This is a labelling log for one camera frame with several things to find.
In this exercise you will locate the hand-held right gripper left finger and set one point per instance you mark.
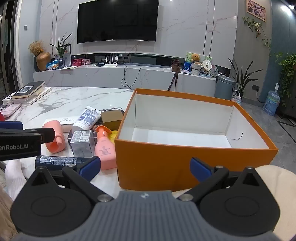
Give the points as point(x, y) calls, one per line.
point(90, 167)

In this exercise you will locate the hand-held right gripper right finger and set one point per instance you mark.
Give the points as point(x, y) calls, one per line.
point(200, 168)

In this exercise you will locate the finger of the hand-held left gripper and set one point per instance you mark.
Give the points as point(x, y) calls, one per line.
point(47, 135)
point(11, 125)

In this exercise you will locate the pink plastic cup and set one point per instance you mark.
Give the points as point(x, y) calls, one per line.
point(54, 141)

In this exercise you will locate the pink packet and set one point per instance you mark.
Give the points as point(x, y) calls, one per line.
point(105, 153)

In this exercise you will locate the long white box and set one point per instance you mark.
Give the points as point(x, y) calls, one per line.
point(67, 120)

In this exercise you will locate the silver labelled box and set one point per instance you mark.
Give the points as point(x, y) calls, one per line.
point(81, 143)

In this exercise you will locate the dark blue spray can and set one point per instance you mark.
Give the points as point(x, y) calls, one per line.
point(55, 160)

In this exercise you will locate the orange cardboard box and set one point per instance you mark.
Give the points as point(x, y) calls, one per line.
point(161, 162)

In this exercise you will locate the white packet blue label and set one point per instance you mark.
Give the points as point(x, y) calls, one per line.
point(86, 118)

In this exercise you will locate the small brown cardboard box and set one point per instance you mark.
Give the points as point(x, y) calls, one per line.
point(112, 118)

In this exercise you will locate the plaid tin case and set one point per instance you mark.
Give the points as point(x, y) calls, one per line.
point(115, 109)

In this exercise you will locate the red cup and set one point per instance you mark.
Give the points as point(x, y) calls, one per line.
point(1, 115)

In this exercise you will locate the pink case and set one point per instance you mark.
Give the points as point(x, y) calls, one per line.
point(10, 110)

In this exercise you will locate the small white device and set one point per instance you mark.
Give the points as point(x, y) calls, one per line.
point(7, 101)

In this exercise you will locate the white cloth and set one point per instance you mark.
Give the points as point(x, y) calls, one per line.
point(16, 176)

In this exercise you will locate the black book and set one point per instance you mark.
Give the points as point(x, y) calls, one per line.
point(27, 89)

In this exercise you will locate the blue snack bags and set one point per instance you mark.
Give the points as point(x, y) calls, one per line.
point(53, 65)

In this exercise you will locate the loose papers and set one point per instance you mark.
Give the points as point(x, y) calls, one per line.
point(69, 67)

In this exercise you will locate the gold vase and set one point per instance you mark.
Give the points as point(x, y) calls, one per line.
point(42, 61)

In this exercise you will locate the red gift box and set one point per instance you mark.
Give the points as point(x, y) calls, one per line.
point(76, 62)

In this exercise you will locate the small woven bag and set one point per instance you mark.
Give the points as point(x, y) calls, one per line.
point(236, 98)

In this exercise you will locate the cream cloth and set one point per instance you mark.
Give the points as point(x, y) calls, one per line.
point(279, 185)

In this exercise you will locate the dried yellow flowers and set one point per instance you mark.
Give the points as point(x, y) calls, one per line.
point(35, 47)

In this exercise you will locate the marble television console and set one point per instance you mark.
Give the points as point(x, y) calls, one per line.
point(104, 76)

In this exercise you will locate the pink gift box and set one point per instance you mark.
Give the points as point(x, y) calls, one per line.
point(86, 61)

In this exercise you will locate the grey trash bin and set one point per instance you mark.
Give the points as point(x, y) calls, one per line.
point(224, 88)

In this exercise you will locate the black set-top box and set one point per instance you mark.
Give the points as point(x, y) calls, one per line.
point(100, 64)

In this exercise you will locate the narrow-leaf potted plant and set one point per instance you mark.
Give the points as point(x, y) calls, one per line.
point(61, 47)

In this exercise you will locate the white router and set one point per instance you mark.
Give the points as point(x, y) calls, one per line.
point(110, 64)

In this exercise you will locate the blue water jug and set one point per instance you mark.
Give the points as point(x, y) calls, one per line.
point(271, 102)

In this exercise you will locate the decorative plate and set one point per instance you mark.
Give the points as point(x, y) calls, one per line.
point(214, 70)

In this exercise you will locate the long-leaf floor plant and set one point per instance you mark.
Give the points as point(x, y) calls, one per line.
point(241, 78)

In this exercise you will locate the white basket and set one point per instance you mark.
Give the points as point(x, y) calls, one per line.
point(196, 69)

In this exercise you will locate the round white fan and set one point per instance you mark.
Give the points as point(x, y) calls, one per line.
point(207, 64)

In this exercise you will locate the dark cabinet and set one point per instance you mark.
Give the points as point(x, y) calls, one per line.
point(289, 111)

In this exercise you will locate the brown teddy bear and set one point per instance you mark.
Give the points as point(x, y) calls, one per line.
point(196, 58)

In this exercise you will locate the green picture board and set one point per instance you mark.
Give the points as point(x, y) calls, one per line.
point(188, 56)

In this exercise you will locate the leafy green plant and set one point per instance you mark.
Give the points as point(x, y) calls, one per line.
point(288, 67)

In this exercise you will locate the hanging vine plant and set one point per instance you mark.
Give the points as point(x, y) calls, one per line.
point(256, 26)

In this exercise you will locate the wall socket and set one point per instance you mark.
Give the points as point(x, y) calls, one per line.
point(255, 87)

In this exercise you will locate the brown camera bag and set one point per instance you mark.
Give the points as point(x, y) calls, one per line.
point(175, 66)

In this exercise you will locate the black wall television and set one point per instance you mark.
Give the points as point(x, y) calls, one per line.
point(118, 20)

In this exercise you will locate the framed wall picture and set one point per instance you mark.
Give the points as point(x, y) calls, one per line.
point(255, 9)

